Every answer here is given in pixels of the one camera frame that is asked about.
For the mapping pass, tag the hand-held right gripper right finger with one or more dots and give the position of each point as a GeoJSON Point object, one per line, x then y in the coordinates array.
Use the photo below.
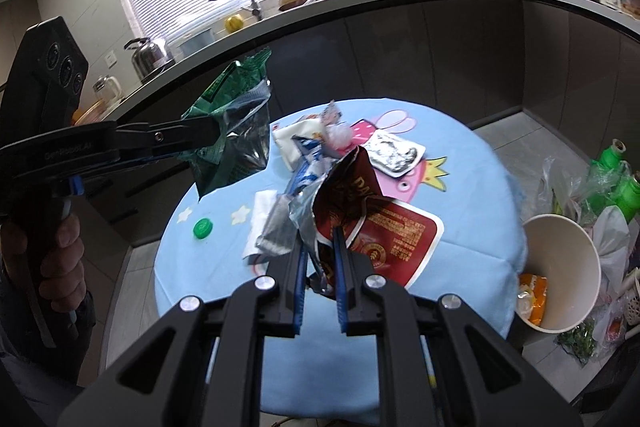
{"type": "Point", "coordinates": [341, 279]}

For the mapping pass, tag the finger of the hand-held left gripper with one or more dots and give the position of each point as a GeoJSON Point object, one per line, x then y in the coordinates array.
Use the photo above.
{"type": "Point", "coordinates": [185, 132]}
{"type": "Point", "coordinates": [165, 153]}

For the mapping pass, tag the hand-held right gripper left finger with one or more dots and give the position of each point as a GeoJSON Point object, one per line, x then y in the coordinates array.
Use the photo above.
{"type": "Point", "coordinates": [301, 279]}

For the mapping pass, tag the green snack bag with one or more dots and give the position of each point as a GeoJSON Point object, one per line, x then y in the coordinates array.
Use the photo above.
{"type": "Point", "coordinates": [220, 107]}

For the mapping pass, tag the red snack bag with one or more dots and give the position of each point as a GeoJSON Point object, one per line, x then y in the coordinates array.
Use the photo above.
{"type": "Point", "coordinates": [400, 227]}

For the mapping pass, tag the blue white wrapper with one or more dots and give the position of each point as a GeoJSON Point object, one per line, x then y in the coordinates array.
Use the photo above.
{"type": "Point", "coordinates": [307, 167]}

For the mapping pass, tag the white paper bucket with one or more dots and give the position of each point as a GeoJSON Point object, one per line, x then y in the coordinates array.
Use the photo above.
{"type": "Point", "coordinates": [565, 267]}

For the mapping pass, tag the person's left forearm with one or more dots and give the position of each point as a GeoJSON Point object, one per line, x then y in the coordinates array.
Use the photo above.
{"type": "Point", "coordinates": [30, 352]}

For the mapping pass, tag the person's left hand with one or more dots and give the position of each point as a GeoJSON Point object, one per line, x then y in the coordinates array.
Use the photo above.
{"type": "Point", "coordinates": [62, 242]}

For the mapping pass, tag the grey silver wrapper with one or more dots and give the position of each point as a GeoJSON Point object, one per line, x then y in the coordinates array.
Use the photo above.
{"type": "Point", "coordinates": [277, 227]}

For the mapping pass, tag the white tissue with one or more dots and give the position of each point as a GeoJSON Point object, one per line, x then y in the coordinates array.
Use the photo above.
{"type": "Point", "coordinates": [262, 217]}

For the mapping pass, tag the glass teapot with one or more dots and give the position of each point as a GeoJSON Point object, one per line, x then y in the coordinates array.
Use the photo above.
{"type": "Point", "coordinates": [106, 89]}

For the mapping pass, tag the steel kettle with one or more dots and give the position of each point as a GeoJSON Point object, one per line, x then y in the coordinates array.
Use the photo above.
{"type": "Point", "coordinates": [147, 57]}

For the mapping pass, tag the green bottle cap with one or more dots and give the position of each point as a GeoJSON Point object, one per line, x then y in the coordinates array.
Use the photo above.
{"type": "Point", "coordinates": [203, 228]}

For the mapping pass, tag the white pot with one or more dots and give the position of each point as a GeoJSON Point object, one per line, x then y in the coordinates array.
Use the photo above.
{"type": "Point", "coordinates": [197, 43]}

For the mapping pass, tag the white plastic wrapper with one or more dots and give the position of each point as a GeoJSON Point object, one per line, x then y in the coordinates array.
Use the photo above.
{"type": "Point", "coordinates": [295, 132]}

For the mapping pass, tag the yellow fruit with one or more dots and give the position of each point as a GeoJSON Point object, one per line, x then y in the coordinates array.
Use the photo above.
{"type": "Point", "coordinates": [234, 23]}

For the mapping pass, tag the blue cartoon tablecloth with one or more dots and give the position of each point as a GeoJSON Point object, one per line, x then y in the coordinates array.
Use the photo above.
{"type": "Point", "coordinates": [440, 347]}

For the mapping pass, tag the pink white crumpled wrapper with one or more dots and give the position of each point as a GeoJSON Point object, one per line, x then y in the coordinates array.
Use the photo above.
{"type": "Point", "coordinates": [340, 138]}

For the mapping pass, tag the small grey printed wrapper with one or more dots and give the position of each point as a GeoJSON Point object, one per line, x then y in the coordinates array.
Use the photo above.
{"type": "Point", "coordinates": [331, 113]}

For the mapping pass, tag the wooden bowl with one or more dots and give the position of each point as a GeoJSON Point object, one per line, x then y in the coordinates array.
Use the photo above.
{"type": "Point", "coordinates": [297, 1]}

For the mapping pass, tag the orange wrapper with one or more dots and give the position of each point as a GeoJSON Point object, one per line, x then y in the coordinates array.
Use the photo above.
{"type": "Point", "coordinates": [535, 297]}

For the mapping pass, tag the dark kitchen counter cabinets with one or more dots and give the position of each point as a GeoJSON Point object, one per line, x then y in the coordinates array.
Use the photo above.
{"type": "Point", "coordinates": [400, 57]}

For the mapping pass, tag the clear plastic bag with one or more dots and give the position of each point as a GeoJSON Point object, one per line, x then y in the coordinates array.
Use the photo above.
{"type": "Point", "coordinates": [565, 187]}

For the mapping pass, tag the bag of leafy greens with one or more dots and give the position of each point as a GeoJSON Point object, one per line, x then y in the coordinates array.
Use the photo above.
{"type": "Point", "coordinates": [577, 339]}

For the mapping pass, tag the white plastic bag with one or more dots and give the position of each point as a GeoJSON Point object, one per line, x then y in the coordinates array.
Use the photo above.
{"type": "Point", "coordinates": [612, 232]}

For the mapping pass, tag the white wall switch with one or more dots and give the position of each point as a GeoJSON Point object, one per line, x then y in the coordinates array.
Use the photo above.
{"type": "Point", "coordinates": [110, 60]}

